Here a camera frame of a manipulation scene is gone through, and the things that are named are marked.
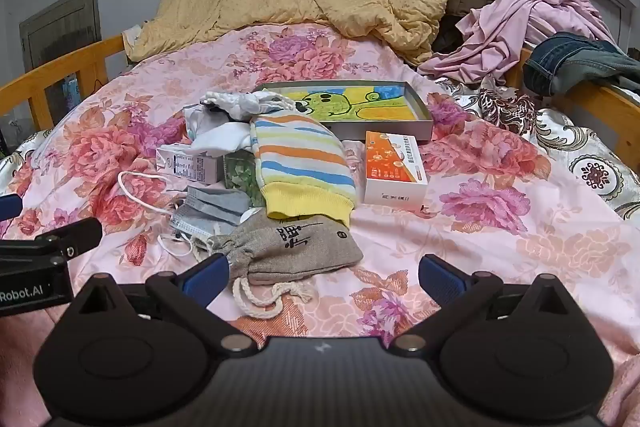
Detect blue printed strip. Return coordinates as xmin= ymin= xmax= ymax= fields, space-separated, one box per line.
xmin=65 ymin=77 xmax=83 ymax=108

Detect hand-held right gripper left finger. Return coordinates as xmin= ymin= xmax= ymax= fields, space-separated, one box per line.
xmin=75 ymin=253 xmax=261 ymax=354

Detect light grey face mask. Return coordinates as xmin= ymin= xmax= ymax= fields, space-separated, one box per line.
xmin=117 ymin=171 xmax=217 ymax=258

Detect pink floral duvet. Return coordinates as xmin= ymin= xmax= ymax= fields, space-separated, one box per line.
xmin=0 ymin=24 xmax=640 ymax=427

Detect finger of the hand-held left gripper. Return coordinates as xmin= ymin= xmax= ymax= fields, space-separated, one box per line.
xmin=0 ymin=195 xmax=24 ymax=221
xmin=0 ymin=218 xmax=103 ymax=264

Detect cartoon frog towel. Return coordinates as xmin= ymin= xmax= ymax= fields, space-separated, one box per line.
xmin=272 ymin=83 xmax=418 ymax=124

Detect orange white medicine box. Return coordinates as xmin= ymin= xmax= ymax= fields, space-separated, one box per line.
xmin=362 ymin=130 xmax=429 ymax=212

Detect teal white packet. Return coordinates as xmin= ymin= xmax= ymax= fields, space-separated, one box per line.
xmin=249 ymin=114 xmax=357 ymax=228

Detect white printed carton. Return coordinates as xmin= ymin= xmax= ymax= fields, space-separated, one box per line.
xmin=156 ymin=144 xmax=226 ymax=185

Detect blue jeans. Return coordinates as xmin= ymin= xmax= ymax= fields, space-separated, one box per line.
xmin=522 ymin=32 xmax=640 ymax=98

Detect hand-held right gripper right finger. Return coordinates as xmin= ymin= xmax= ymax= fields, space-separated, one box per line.
xmin=390 ymin=254 xmax=566 ymax=353

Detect grey shallow box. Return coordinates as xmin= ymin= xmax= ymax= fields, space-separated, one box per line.
xmin=255 ymin=79 xmax=433 ymax=142

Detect grey drawstring pouch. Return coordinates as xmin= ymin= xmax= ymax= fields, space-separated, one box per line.
xmin=207 ymin=209 xmax=365 ymax=320

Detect pink garment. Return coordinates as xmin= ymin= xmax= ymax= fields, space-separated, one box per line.
xmin=417 ymin=0 xmax=621 ymax=85

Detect white knit garment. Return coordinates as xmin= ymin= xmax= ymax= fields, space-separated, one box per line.
xmin=200 ymin=91 xmax=296 ymax=118

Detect green patterned packet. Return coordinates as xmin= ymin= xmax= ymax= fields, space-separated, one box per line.
xmin=223 ymin=150 xmax=266 ymax=208

